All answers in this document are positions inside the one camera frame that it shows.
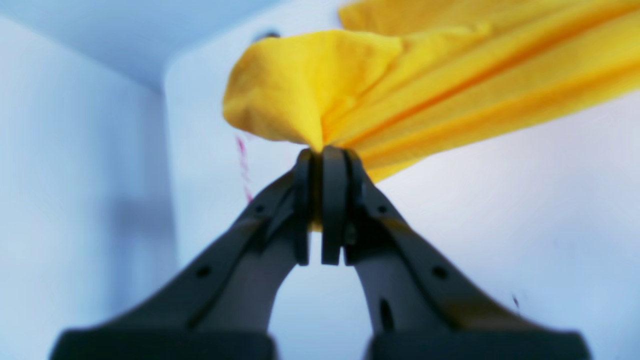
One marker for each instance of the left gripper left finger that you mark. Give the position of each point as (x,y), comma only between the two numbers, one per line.
(219,306)

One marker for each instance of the red tape rectangle marking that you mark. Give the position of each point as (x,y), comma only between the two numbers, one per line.
(244,166)

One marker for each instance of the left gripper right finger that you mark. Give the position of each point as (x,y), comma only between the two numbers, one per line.
(421,306)

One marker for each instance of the orange t-shirt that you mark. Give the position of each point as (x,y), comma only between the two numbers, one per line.
(406,79)

